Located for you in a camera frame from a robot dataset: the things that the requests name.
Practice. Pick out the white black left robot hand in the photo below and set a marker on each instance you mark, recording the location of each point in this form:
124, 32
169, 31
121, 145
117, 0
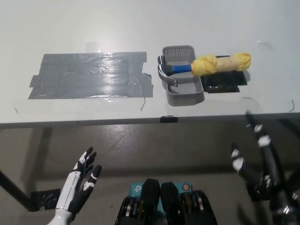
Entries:
70, 187

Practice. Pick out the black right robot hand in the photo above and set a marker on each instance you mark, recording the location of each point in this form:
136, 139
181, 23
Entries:
269, 164

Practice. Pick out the blue hammer with yellow wrapping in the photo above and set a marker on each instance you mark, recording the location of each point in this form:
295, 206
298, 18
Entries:
206, 65

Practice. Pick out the black tape patch on desk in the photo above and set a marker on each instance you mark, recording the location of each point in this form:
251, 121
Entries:
220, 83

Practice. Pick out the black robot torso blocks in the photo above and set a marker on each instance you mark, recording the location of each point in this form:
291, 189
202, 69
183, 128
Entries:
171, 201

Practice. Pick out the gray plastic basket container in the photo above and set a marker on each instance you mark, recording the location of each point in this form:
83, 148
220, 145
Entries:
185, 90

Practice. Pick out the grey table leg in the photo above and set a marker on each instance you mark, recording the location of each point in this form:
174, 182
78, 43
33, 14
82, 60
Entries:
44, 145

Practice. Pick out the black diagonal table brace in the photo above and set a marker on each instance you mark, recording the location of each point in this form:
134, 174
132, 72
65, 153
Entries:
16, 188

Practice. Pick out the teal box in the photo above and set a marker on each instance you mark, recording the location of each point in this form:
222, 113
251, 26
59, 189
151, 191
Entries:
136, 189

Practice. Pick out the grey duct tape patch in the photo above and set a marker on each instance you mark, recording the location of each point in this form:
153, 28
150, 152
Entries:
93, 75

